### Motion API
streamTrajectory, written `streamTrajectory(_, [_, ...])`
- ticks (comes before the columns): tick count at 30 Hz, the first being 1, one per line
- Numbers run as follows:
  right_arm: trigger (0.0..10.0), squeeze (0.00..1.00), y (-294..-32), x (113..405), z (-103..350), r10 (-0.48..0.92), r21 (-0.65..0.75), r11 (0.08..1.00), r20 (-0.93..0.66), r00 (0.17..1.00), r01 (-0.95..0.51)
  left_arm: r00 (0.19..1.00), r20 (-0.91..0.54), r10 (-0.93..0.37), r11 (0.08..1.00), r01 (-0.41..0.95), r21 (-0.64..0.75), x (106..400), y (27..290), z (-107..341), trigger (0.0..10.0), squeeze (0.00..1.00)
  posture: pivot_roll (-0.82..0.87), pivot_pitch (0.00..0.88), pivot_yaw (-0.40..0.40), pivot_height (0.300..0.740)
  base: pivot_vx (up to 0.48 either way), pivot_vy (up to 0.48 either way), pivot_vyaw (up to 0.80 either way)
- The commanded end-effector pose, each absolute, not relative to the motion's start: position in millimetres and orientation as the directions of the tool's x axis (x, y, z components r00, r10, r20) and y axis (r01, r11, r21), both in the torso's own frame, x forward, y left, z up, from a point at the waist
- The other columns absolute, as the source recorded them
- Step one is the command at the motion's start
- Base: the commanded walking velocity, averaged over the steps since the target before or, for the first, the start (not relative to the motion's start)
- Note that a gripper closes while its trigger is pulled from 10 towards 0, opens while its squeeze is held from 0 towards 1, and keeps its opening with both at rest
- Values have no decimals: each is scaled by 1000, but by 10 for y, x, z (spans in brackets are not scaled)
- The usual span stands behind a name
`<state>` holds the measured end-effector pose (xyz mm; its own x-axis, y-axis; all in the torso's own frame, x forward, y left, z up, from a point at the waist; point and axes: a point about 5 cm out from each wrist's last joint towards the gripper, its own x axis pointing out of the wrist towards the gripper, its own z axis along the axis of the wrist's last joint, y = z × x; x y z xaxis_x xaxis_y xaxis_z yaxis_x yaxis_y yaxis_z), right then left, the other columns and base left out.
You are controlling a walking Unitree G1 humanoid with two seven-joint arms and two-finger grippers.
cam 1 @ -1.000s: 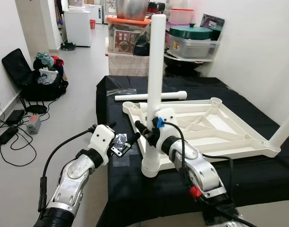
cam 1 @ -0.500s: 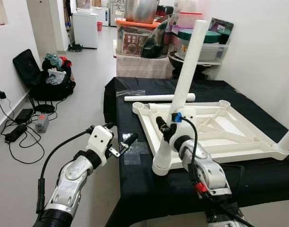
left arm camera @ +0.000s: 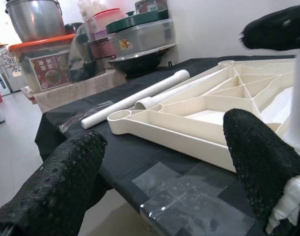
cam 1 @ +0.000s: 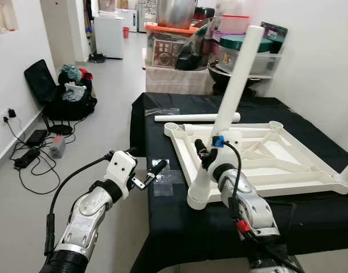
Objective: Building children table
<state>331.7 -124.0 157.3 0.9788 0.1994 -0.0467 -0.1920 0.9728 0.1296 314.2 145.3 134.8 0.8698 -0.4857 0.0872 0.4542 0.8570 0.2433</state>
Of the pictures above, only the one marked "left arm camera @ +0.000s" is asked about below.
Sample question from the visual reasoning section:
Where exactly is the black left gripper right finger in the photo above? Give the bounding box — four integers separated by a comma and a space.
222, 108, 300, 236

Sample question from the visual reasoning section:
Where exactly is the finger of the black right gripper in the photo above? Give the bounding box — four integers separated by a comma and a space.
239, 4, 300, 52

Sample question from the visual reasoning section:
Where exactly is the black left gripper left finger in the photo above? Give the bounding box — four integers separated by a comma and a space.
0, 129, 108, 236

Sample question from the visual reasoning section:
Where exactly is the white plastic children table top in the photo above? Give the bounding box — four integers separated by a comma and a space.
107, 58, 300, 173

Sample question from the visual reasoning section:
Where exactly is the white plastic table leg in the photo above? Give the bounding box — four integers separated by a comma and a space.
282, 48, 300, 159
134, 70, 225, 111
81, 69, 191, 130

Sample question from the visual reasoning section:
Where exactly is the clear plastic bag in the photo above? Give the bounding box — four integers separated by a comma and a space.
58, 100, 114, 135

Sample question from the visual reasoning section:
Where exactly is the clear tape patch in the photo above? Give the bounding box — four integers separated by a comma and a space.
131, 161, 256, 236

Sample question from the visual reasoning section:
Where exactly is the beige cloth covered table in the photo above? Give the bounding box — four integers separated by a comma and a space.
33, 68, 127, 114

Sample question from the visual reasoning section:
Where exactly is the clear plastic storage container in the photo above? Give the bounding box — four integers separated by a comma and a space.
108, 18, 177, 59

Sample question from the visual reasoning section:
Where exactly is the orange plastic bin lid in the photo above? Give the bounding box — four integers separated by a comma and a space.
8, 33, 76, 54

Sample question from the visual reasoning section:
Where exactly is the pink plastic basin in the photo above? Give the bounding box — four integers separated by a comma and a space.
88, 38, 118, 60

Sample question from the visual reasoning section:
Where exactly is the black round wok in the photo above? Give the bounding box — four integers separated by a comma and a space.
108, 44, 177, 78

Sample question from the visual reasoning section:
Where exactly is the green round pot lid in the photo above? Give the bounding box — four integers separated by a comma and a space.
105, 10, 170, 34

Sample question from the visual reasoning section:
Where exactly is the purple lidded clear container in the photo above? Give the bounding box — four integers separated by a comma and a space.
93, 29, 110, 41

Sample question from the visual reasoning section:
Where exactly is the steel cooking pot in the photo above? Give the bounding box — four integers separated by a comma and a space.
5, 0, 66, 42

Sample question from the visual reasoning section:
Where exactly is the pink plastic container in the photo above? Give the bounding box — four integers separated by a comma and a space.
92, 7, 121, 34

